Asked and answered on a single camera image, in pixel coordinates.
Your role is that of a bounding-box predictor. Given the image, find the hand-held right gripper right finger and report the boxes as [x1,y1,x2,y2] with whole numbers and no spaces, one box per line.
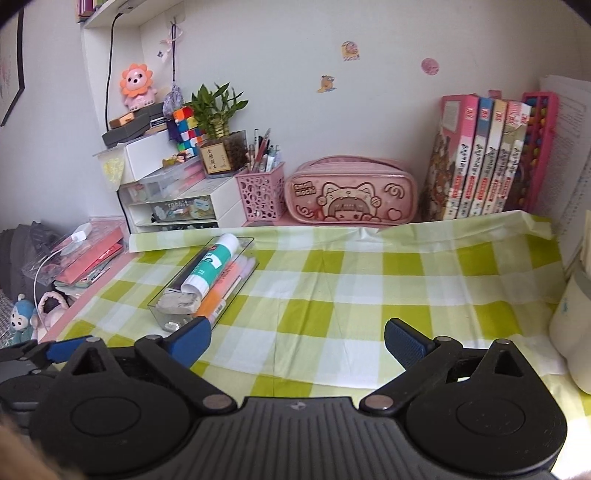
[359,318,532,415]

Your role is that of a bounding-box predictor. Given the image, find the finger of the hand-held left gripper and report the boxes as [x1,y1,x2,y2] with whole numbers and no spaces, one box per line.
[0,339,90,370]

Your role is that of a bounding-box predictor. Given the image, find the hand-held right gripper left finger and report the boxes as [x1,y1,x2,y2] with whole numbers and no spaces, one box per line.
[60,318,237,415]

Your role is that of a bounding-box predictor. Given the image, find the orange highlighter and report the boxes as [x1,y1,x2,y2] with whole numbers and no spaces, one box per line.
[194,258,247,329]

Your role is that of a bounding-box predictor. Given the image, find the grey eraser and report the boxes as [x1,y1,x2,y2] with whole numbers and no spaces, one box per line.
[156,288,203,315]

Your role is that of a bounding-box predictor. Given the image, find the black marker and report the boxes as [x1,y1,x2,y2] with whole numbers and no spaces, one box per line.
[172,244,214,292]

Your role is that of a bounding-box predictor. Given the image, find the green white glue stick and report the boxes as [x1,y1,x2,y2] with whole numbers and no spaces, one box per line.
[180,233,240,298]

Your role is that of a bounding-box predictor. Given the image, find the purple highlighter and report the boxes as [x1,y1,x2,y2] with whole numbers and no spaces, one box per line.
[231,256,258,296]

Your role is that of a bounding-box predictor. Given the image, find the clear plastic pen box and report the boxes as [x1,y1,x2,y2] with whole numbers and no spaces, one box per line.
[147,235,260,334]

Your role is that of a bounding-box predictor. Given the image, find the pink white plush basket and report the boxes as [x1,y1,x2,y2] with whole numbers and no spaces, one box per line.
[37,291,75,337]

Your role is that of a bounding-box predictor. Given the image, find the blue monkey plush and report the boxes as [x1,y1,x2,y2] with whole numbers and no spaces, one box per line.
[9,295,40,344]

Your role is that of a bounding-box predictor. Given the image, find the green checkered tablecloth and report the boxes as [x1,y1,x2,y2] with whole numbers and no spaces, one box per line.
[55,210,591,416]

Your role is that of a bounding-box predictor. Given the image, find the colourful picture book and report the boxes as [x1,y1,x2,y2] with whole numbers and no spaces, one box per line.
[60,263,116,296]

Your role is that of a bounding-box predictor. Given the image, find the clear plastic case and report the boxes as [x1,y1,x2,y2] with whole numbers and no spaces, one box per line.
[23,220,125,283]

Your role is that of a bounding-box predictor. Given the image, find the grey backpack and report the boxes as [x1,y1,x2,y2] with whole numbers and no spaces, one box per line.
[0,224,61,301]

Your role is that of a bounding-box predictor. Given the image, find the red pink book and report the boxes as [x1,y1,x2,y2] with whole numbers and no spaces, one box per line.
[55,233,125,284]

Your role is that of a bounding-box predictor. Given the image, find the white drawer organizer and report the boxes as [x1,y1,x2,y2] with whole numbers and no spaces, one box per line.
[117,175,247,234]

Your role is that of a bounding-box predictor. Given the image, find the small clear storage box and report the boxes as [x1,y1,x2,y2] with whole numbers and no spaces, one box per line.
[119,182,148,204]

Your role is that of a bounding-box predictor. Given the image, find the large clear storage box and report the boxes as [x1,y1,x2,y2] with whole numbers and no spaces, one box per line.
[139,164,206,201]

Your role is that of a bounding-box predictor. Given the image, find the pink cartoon pencil case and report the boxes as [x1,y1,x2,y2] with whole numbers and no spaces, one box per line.
[283,156,420,227]

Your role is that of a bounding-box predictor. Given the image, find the pink perforated pen holder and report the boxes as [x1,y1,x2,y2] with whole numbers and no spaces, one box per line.
[234,161,287,222]

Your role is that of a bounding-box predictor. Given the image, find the white plastic container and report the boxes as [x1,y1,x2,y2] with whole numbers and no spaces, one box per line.
[549,263,591,393]

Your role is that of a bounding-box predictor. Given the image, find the glass vase with label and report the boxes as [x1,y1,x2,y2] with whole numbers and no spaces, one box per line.
[199,130,249,181]

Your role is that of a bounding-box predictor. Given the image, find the pink comic book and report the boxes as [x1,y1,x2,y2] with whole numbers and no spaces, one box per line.
[421,93,481,222]

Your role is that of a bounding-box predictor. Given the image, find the white storage box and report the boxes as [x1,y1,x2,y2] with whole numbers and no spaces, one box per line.
[92,134,178,190]

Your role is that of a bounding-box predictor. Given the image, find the colourful puzzle cube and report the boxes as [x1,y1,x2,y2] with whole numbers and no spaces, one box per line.
[173,105,197,132]
[178,127,205,158]

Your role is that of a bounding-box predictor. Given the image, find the bunch of pens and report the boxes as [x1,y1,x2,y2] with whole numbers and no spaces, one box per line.
[247,128,283,174]

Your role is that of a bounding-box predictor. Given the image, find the comic book with white spine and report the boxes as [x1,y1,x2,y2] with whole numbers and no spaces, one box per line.
[466,99,509,217]
[480,100,520,217]
[492,102,533,215]
[450,97,496,220]

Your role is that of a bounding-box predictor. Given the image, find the dark grey case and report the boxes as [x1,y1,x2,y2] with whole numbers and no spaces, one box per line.
[102,104,169,148]

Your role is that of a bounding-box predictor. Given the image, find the lucky bamboo plant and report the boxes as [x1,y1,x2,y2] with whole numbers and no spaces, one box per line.
[187,82,250,139]

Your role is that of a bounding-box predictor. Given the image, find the purple hanging sachet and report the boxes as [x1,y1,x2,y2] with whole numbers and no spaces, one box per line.
[159,18,185,139]

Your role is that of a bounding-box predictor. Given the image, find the pink abacus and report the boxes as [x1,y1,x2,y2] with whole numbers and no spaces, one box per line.
[508,91,560,214]

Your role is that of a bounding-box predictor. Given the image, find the white paper sheets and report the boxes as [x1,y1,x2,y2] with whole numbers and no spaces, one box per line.
[538,74,591,268]

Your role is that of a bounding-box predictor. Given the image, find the pink lion toy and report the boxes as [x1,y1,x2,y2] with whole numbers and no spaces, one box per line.
[119,63,158,112]

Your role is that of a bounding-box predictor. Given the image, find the white charger cable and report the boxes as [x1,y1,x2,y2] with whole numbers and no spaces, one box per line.
[32,240,79,305]

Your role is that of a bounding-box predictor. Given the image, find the black wall cable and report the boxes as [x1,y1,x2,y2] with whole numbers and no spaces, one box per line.
[105,10,124,132]

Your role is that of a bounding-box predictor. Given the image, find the black framed wall picture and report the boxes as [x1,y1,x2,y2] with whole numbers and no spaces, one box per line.
[0,9,26,127]

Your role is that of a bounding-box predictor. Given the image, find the white wall shelf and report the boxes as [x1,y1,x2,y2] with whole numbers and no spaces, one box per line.
[76,0,185,29]

